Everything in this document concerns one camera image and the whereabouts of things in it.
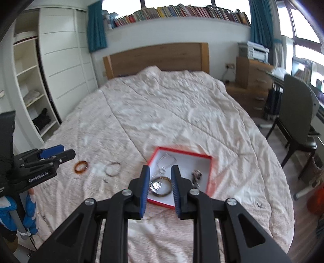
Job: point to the black folded clothes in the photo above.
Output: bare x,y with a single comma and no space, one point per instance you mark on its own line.
41,121

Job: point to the teal curtain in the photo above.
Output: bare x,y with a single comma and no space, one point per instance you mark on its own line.
97,27
262,22

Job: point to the wooden dresser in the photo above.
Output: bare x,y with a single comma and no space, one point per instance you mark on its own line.
253,73

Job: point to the light folded clothes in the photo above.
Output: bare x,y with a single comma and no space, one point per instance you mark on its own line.
34,96

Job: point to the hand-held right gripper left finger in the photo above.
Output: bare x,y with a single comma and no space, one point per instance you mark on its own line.
145,188

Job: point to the computer monitor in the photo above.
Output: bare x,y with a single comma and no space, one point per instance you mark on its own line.
301,69

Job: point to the bed with cream quilt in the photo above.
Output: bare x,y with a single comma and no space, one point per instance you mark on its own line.
177,108

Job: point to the open white shelf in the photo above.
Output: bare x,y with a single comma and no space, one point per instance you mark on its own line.
30,75

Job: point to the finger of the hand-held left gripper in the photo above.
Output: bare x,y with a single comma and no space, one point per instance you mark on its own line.
52,151
65,154

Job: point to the grey chair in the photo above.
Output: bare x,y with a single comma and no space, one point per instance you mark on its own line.
296,108

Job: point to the amber bangle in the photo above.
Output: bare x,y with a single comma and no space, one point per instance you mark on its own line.
80,167

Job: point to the red jewelry box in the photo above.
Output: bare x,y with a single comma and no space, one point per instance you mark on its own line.
200,161

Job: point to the waste basket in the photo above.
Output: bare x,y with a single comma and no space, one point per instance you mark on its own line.
312,169

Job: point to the wooden nightstand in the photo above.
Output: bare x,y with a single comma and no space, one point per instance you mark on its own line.
249,100

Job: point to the thin silver bangle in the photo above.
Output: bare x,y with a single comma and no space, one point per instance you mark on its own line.
119,169

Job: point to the orange bag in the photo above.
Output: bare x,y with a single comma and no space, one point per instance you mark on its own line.
316,202

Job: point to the row of books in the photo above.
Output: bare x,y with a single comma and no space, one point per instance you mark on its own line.
182,12

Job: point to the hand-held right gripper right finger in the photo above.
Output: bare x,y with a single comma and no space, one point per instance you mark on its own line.
176,192

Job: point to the white wardrobe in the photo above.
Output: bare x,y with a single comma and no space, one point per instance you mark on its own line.
65,58

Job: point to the wall socket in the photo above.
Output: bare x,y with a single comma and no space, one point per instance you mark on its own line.
230,66

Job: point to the wooden headboard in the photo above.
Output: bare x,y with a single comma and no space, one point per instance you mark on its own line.
157,59

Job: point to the white printer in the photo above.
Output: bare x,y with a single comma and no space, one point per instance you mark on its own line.
255,51

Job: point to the person's left hand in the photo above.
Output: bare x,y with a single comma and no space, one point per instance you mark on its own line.
31,215

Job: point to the dark bag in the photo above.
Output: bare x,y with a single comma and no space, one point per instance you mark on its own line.
273,103

